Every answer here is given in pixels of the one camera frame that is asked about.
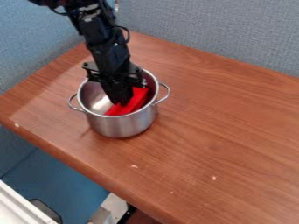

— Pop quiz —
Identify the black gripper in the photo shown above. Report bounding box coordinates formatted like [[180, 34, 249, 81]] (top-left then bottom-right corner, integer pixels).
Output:
[[84, 34, 145, 106]]

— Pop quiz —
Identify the red cloth object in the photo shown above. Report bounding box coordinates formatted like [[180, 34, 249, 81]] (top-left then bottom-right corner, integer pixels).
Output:
[[104, 87, 149, 116]]

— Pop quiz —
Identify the metal pot with handles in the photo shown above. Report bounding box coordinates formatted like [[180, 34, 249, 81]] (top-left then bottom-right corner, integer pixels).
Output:
[[68, 70, 171, 138]]

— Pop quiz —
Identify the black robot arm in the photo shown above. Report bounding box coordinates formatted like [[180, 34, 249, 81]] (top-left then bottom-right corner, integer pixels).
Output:
[[28, 0, 145, 106]]

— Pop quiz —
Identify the white appliance lower left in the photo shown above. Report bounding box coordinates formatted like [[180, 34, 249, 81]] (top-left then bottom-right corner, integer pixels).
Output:
[[0, 179, 58, 224]]

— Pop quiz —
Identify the white table leg bracket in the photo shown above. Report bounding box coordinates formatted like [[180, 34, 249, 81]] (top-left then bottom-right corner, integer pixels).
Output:
[[86, 193, 128, 224]]

